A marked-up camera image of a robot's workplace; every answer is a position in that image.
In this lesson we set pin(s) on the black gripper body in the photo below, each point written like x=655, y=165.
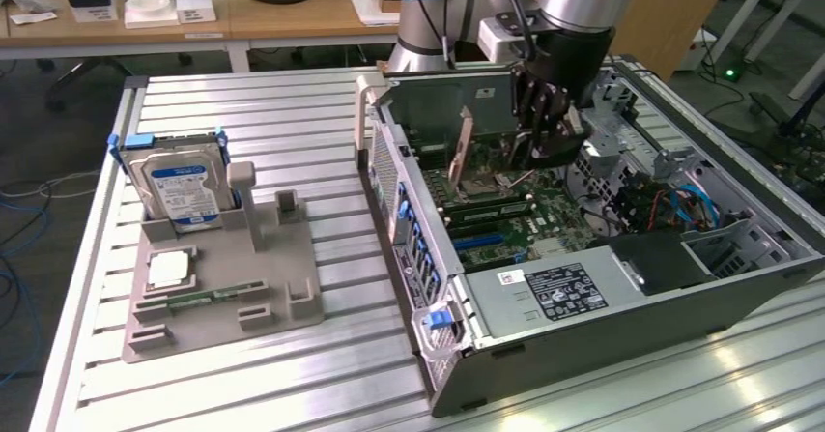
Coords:
x=580, y=60

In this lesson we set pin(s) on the perforated metal disk bay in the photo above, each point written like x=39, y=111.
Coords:
x=619, y=161

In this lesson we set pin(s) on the open grey PC case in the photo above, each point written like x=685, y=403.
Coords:
x=580, y=354

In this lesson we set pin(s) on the wooden desk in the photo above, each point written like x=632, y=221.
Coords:
x=64, y=33
x=290, y=19

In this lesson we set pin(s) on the grey power supply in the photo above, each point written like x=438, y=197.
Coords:
x=510, y=301

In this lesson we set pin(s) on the silver CPU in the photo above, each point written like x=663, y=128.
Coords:
x=168, y=270

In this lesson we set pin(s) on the grey parts rack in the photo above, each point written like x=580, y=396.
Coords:
x=226, y=325

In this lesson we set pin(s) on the blue expansion slot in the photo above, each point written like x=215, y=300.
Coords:
x=480, y=242

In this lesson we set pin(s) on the silver chipset heat sink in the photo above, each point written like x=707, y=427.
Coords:
x=548, y=247

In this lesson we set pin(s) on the blue case latch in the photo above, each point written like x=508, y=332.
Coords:
x=439, y=320

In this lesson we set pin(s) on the white box round holder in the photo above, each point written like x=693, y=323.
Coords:
x=151, y=16

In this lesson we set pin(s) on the CPU socket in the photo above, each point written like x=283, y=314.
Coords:
x=483, y=185

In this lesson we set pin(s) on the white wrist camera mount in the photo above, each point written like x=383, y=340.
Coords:
x=499, y=40

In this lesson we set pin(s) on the white box black label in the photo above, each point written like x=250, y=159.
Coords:
x=90, y=14

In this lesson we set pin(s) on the wooden cabinet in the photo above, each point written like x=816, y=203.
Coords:
x=683, y=16

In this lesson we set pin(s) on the white paper label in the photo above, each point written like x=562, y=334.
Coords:
x=32, y=17

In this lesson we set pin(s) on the green indicator light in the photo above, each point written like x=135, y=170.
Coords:
x=731, y=72

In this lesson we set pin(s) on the green motherboard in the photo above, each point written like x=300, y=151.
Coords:
x=548, y=219

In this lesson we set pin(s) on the installed RAM stick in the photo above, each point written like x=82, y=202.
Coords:
x=483, y=205
x=490, y=215

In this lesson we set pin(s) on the plain white box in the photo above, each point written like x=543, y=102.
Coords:
x=196, y=14

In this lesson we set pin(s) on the hard disk blue caddy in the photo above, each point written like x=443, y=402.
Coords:
x=180, y=185

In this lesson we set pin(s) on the white paper stack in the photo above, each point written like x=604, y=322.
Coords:
x=374, y=9

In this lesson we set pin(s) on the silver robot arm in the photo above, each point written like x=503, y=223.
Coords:
x=426, y=16

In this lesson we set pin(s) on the black expansion slot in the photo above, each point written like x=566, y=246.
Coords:
x=474, y=232

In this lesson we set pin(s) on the green RAM stick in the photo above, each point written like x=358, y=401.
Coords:
x=200, y=297

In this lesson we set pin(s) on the white table frame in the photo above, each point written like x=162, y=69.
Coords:
x=773, y=21

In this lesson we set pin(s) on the open metal disk bay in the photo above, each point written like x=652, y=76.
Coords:
x=741, y=248

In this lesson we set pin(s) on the black chair base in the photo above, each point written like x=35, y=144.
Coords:
x=58, y=94

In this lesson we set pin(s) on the black floor stand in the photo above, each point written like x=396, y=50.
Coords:
x=764, y=103

